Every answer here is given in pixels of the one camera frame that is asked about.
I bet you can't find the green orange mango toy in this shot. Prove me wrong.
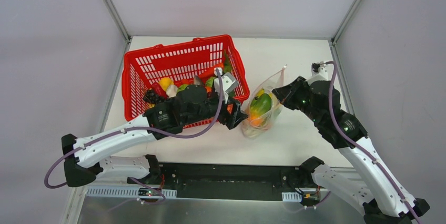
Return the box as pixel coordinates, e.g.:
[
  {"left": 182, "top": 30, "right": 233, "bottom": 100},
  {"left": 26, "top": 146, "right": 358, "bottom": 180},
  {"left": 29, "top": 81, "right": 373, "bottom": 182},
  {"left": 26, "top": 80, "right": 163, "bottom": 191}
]
[{"left": 249, "top": 93, "right": 272, "bottom": 120}]

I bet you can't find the right aluminium frame post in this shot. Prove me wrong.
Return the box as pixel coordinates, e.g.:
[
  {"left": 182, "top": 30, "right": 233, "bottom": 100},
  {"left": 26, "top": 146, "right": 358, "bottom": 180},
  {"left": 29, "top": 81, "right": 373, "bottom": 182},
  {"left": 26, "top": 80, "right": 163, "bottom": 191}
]
[{"left": 331, "top": 0, "right": 363, "bottom": 45}]

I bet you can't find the green napa cabbage toy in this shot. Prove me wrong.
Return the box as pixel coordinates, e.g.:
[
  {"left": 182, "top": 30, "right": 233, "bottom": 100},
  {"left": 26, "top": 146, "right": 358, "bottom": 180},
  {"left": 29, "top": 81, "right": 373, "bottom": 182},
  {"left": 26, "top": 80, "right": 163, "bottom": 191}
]
[{"left": 241, "top": 120, "right": 274, "bottom": 139}]

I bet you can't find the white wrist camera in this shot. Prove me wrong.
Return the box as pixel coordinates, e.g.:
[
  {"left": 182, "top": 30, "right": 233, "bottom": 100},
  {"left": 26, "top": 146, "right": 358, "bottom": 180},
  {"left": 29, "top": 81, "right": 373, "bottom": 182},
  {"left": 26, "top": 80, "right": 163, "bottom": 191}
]
[
  {"left": 214, "top": 67, "right": 238, "bottom": 103},
  {"left": 307, "top": 61, "right": 330, "bottom": 84}
]

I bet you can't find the left aluminium frame post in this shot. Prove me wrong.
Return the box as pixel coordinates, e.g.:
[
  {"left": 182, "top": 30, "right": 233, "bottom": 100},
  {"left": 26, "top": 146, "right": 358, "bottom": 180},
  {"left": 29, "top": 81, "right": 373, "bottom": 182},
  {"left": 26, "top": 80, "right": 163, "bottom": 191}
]
[{"left": 103, "top": 0, "right": 131, "bottom": 43}]

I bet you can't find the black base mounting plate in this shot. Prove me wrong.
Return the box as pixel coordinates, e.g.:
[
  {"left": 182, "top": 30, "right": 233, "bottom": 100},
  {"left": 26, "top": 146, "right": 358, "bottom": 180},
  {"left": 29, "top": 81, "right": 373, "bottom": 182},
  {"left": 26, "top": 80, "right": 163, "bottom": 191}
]
[{"left": 139, "top": 162, "right": 321, "bottom": 201}]

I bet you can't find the red plastic shopping basket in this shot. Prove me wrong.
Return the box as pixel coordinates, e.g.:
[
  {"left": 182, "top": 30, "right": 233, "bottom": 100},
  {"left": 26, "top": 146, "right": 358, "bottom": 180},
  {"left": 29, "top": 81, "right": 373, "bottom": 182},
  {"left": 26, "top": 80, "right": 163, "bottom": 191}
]
[{"left": 121, "top": 34, "right": 250, "bottom": 121}]

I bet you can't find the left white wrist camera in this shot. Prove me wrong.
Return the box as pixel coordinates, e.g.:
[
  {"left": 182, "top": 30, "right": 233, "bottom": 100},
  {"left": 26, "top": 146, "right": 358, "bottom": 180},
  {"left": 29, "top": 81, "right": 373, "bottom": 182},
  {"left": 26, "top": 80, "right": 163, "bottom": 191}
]
[{"left": 214, "top": 67, "right": 238, "bottom": 103}]

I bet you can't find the clear zip top bag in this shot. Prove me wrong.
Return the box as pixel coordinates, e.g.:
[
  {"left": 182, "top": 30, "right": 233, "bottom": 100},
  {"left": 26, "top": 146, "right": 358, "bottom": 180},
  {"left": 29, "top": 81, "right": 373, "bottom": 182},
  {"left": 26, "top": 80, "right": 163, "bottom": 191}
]
[{"left": 241, "top": 65, "right": 287, "bottom": 138}]

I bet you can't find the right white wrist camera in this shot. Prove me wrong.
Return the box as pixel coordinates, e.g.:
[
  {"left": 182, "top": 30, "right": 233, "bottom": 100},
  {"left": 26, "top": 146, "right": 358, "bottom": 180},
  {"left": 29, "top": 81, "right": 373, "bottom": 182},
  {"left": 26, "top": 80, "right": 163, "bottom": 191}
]
[{"left": 307, "top": 61, "right": 330, "bottom": 84}]

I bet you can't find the orange carrot toy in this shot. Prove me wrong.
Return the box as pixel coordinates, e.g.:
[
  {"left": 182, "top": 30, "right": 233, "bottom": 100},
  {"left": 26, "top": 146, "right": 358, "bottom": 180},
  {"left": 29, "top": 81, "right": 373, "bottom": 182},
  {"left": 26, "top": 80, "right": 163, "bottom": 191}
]
[{"left": 198, "top": 65, "right": 223, "bottom": 79}]

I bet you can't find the dark purple grape bunch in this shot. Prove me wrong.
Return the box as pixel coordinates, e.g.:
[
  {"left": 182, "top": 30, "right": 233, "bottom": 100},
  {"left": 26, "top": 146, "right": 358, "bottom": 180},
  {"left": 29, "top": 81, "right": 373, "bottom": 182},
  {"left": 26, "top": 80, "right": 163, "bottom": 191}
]
[{"left": 143, "top": 89, "right": 166, "bottom": 105}]

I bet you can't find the yellow banana toy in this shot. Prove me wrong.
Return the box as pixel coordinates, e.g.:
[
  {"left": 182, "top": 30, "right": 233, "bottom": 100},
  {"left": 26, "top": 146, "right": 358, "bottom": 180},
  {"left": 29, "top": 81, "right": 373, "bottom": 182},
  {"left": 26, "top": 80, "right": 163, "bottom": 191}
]
[{"left": 254, "top": 88, "right": 265, "bottom": 99}]

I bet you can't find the yellow pear toy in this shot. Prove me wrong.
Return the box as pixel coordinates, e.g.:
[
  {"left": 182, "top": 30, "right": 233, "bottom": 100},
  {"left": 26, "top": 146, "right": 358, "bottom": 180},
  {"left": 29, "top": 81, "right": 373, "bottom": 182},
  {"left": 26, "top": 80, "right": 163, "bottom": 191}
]
[{"left": 158, "top": 77, "right": 174, "bottom": 91}]

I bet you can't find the dark red pepper toy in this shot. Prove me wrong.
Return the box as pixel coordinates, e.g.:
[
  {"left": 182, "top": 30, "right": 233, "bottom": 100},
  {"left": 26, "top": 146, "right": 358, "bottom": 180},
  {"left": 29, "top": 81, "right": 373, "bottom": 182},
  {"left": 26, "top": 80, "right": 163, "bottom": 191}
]
[{"left": 151, "top": 82, "right": 169, "bottom": 98}]

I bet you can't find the white mushroom toy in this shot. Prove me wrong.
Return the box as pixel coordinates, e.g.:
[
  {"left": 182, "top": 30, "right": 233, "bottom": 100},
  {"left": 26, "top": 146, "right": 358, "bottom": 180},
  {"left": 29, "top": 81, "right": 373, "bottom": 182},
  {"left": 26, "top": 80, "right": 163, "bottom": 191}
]
[{"left": 165, "top": 84, "right": 178, "bottom": 98}]

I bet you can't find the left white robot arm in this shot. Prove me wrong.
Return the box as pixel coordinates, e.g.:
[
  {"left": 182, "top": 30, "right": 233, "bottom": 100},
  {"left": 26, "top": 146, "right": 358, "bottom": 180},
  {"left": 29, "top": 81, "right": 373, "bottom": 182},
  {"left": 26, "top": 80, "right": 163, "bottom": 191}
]
[{"left": 61, "top": 85, "right": 248, "bottom": 187}]

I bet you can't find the aluminium frame post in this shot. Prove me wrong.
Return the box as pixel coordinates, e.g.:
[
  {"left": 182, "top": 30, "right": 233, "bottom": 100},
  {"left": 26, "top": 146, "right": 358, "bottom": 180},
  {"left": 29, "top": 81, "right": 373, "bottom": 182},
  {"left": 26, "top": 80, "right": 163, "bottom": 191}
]
[
  {"left": 103, "top": 0, "right": 131, "bottom": 43},
  {"left": 331, "top": 0, "right": 363, "bottom": 45}
]

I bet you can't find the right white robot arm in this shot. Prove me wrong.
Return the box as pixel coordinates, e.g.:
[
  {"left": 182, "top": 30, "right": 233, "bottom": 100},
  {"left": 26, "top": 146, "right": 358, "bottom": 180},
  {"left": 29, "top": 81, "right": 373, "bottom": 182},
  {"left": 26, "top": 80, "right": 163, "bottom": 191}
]
[{"left": 272, "top": 76, "right": 430, "bottom": 223}]

